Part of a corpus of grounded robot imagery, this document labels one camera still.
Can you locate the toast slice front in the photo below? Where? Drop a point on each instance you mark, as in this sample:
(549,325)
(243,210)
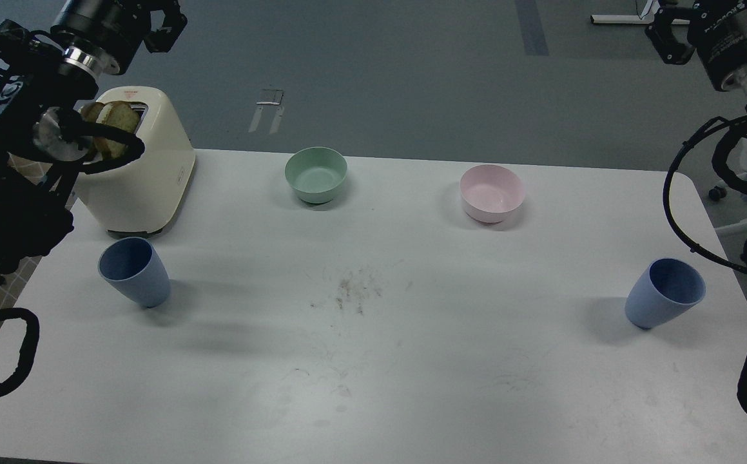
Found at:
(118,115)

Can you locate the white office chair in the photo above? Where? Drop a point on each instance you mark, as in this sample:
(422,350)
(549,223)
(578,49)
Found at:
(728,211)

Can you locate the blue cup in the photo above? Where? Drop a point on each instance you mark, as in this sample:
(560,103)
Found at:
(133,267)
(666,289)

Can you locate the cream toaster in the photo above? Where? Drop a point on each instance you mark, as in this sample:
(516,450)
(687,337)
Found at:
(142,197)

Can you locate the toast slice back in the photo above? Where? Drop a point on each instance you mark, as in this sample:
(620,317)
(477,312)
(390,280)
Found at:
(89,113)

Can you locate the pink bowl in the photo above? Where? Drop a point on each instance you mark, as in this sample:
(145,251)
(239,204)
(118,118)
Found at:
(490,193)

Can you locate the toast slice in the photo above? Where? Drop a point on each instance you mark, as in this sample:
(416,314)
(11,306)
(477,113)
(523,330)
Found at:
(118,115)
(89,113)

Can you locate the checkered beige cloth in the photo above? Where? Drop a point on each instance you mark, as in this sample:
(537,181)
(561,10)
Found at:
(6,290)

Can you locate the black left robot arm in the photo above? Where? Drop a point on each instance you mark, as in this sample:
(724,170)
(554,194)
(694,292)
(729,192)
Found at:
(45,144)

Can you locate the green bowl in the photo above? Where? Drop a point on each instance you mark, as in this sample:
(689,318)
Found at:
(316,175)

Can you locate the white stand base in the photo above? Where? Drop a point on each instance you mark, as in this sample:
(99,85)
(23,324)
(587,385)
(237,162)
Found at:
(644,14)

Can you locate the clear floor bracket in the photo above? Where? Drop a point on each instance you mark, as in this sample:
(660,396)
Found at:
(269,106)

